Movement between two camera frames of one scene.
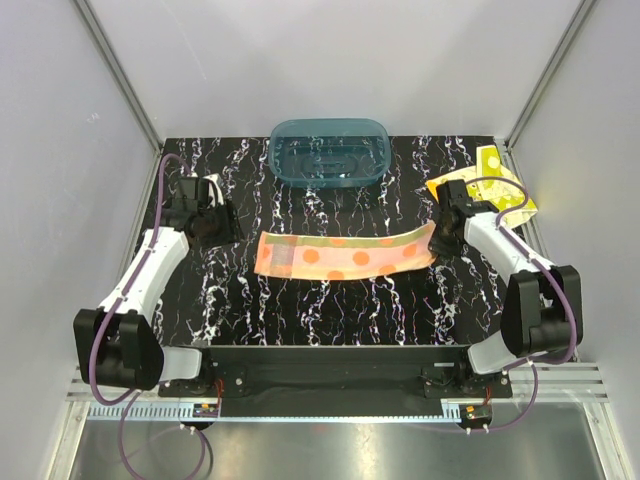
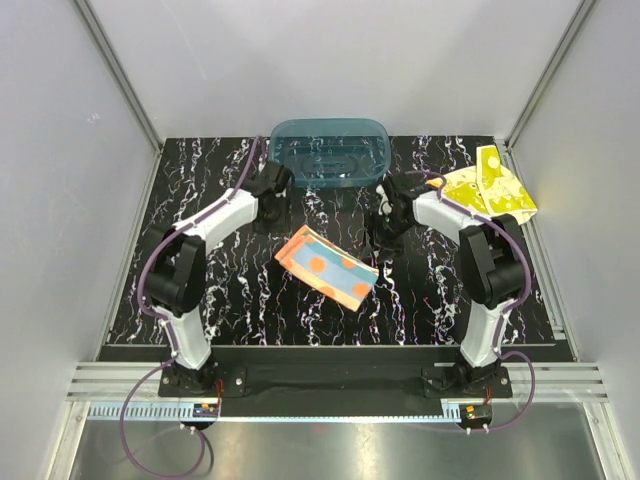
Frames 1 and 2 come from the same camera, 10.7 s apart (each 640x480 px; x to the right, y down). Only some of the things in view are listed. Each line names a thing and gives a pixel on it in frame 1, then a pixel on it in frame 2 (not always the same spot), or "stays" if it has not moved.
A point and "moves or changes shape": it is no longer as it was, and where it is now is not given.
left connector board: [205, 410] stays
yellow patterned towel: [491, 183] stays
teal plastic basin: [323, 152] stays
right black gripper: [434, 244] -> [390, 247]
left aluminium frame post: [118, 71] stays
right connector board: [475, 412] stays
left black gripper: [231, 232] -> [284, 221]
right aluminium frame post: [582, 11] stays
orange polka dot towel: [295, 256] moves or changes shape
